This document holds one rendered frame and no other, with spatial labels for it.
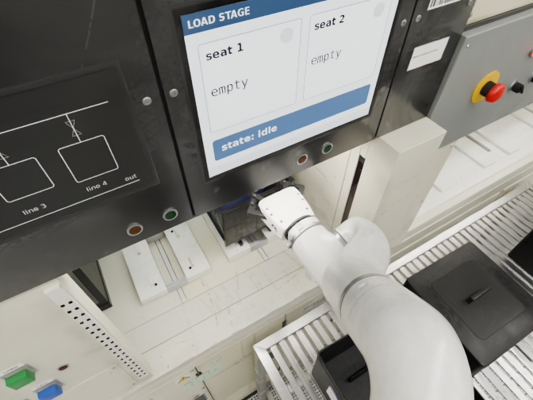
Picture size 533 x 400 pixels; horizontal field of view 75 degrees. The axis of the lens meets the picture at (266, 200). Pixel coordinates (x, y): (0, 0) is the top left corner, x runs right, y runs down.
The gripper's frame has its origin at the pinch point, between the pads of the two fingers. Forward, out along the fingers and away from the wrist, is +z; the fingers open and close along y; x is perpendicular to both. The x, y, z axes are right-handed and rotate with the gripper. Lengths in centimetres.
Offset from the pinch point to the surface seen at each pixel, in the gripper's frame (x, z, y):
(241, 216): -13.5, 3.5, -5.0
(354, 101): 31.0, -17.3, 5.9
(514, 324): -34, -54, 48
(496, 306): -34, -48, 48
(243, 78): 40.4, -17.0, -12.3
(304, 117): 31.5, -17.1, -3.1
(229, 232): -18.5, 3.9, -8.9
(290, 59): 41.1, -17.1, -6.1
